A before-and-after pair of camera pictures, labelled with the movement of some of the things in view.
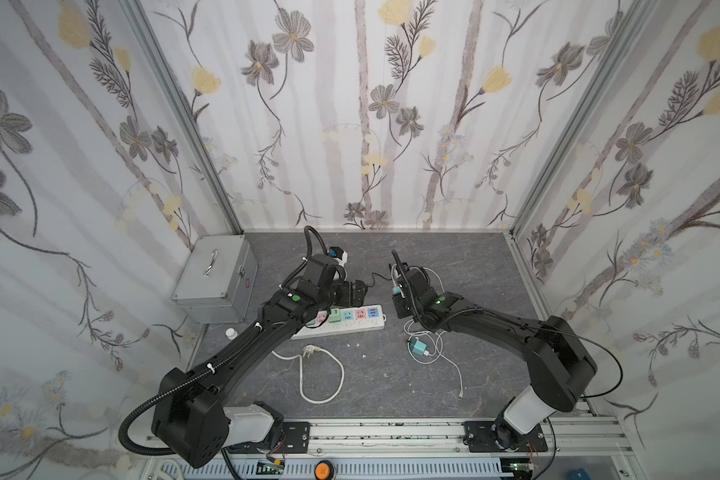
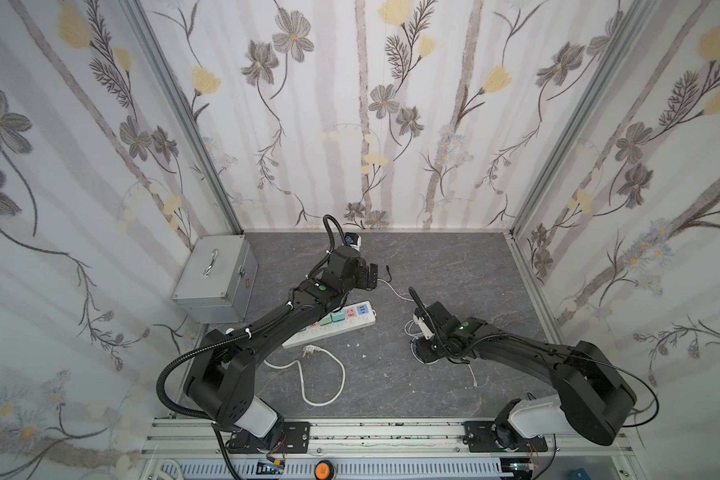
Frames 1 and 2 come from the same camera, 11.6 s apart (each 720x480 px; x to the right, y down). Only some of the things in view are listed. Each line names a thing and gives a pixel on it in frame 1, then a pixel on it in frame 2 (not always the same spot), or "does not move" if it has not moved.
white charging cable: (426, 268) to (418, 334)
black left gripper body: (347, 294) to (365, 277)
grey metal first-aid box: (218, 281) does not move
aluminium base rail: (427, 438) does not move
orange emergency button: (323, 470) does not move
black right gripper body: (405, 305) to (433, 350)
